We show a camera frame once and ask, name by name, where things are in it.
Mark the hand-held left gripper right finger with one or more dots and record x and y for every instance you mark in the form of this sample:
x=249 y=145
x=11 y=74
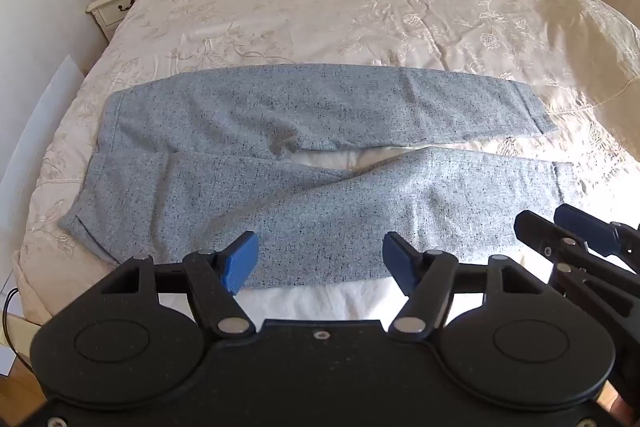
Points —
x=400 y=266

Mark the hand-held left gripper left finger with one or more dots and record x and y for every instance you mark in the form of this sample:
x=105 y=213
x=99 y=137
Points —
x=239 y=263

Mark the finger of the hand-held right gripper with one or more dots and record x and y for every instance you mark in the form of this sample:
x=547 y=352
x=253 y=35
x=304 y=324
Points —
x=587 y=227
x=540 y=229

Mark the grey speckled pants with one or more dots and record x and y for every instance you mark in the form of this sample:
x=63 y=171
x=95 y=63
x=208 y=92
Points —
x=225 y=127

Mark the bed with cream embroidered bedspread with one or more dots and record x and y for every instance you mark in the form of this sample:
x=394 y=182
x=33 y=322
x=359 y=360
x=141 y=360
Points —
x=350 y=7

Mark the cream nightstand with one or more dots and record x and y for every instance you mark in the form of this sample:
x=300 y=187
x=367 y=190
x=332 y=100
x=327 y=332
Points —
x=112 y=9

